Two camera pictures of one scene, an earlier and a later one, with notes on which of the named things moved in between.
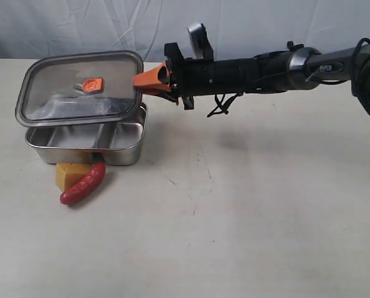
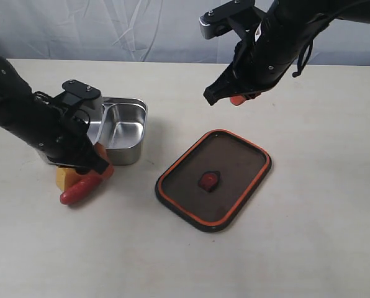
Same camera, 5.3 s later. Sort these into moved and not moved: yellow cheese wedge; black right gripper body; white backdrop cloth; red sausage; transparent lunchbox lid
Moved: black right gripper body; transparent lunchbox lid
Not moved: red sausage; yellow cheese wedge; white backdrop cloth
